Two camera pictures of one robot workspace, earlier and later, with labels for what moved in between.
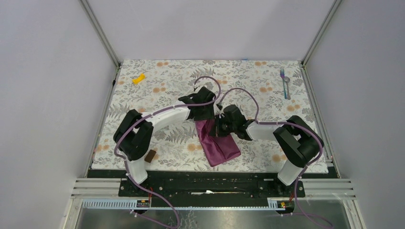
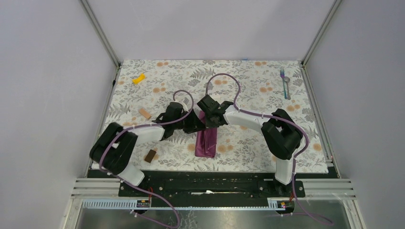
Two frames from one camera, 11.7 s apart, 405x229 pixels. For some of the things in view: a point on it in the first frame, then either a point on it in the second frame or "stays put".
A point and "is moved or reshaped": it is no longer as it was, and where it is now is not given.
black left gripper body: x=207 y=113 → x=177 y=124
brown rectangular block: x=150 y=156 stays put
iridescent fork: x=282 y=74 stays put
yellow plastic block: x=141 y=77 stays put
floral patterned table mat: x=209 y=116 stays put
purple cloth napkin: x=218 y=149 is moved or reshaped
